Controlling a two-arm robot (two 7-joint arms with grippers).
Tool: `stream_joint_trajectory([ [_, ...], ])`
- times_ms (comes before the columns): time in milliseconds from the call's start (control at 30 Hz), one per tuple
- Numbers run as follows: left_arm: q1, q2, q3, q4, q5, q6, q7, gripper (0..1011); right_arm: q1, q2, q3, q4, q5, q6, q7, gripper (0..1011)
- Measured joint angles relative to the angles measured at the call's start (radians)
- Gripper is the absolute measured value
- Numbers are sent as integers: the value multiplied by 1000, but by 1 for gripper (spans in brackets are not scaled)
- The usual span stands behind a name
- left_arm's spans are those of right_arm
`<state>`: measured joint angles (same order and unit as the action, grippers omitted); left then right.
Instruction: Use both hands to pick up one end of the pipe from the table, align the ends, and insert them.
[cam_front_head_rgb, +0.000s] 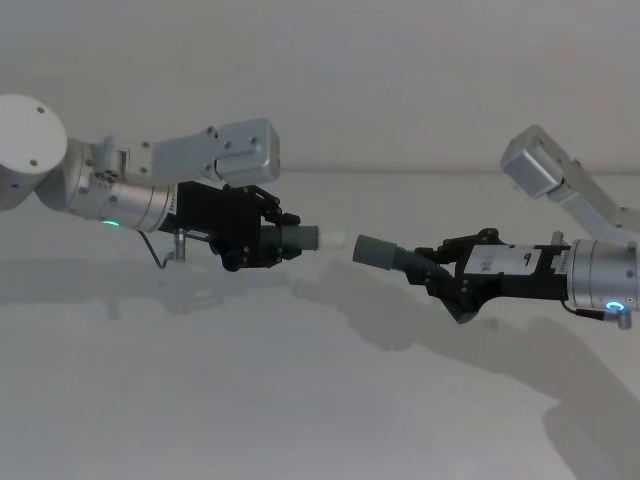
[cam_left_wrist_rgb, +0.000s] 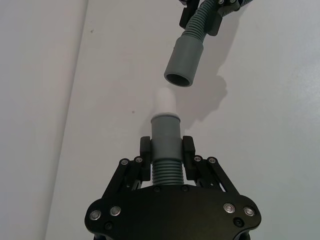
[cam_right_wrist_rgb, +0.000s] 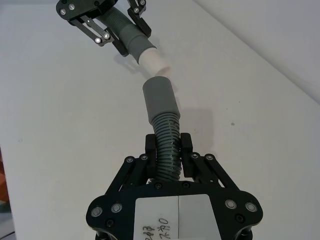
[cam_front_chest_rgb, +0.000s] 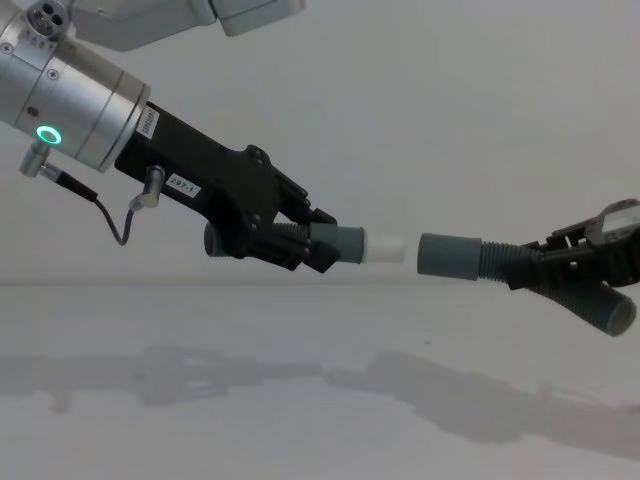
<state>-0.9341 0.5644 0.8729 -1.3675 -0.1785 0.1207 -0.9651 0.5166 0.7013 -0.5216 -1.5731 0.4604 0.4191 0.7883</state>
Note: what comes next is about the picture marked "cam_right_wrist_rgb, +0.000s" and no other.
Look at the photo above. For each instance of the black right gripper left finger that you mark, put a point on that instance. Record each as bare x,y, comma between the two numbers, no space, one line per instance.
151,155

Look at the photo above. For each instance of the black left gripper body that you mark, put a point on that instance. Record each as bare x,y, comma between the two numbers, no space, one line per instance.
80,8

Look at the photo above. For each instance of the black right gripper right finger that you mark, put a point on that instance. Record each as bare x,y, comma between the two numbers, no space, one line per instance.
186,152

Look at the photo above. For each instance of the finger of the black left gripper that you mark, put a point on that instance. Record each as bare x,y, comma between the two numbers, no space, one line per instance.
100,35
143,26

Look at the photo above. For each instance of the white plastic tube connector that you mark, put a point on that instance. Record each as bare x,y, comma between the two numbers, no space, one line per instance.
153,62

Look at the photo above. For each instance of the white table cloth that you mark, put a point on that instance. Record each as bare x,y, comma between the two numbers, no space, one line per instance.
62,112

